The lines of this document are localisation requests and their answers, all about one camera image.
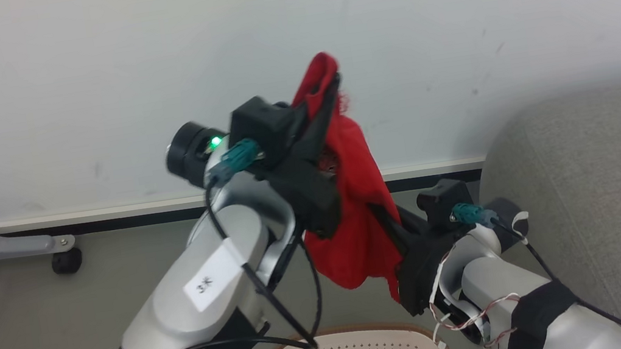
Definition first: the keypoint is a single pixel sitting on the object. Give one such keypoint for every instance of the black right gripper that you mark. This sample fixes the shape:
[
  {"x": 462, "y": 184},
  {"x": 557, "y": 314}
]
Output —
[{"x": 418, "y": 275}]

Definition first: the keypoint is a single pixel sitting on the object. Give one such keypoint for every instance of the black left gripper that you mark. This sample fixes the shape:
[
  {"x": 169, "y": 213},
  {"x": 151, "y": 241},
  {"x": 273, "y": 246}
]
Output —
[{"x": 307, "y": 193}]

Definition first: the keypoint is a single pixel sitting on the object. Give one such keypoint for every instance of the red garment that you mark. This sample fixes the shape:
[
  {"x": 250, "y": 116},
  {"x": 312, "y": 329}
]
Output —
[{"x": 355, "y": 229}]

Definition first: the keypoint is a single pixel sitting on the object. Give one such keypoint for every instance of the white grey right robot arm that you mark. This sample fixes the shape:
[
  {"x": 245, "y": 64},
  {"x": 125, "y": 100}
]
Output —
[{"x": 553, "y": 317}]

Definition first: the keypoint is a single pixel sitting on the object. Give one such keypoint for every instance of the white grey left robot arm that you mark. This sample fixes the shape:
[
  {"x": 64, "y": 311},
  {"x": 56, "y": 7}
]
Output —
[{"x": 182, "y": 304}]

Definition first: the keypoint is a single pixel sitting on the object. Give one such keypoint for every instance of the white paper label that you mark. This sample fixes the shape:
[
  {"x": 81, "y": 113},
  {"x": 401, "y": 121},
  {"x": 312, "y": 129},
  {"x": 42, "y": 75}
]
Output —
[{"x": 212, "y": 275}]

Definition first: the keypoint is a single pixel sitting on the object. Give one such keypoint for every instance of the grey fabric sofa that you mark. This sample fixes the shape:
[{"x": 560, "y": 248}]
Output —
[{"x": 615, "y": 196}]

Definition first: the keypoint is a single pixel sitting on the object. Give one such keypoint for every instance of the black caster wheel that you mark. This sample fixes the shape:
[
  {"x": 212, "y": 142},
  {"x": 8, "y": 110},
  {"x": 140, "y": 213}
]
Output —
[{"x": 67, "y": 261}]

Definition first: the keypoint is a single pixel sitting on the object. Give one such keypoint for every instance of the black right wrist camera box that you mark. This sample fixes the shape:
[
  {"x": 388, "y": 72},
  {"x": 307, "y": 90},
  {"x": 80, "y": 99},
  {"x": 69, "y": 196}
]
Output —
[{"x": 440, "y": 198}]

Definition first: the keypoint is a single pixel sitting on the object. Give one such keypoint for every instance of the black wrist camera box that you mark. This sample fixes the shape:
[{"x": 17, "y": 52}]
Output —
[
  {"x": 263, "y": 123},
  {"x": 440, "y": 198}
]

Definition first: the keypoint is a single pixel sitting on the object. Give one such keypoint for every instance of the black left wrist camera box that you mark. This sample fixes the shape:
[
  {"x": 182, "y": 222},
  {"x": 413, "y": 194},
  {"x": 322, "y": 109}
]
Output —
[{"x": 263, "y": 123}]

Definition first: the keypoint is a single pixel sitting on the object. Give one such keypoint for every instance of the white black wall baseboard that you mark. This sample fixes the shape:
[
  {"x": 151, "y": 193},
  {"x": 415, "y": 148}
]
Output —
[{"x": 168, "y": 208}]

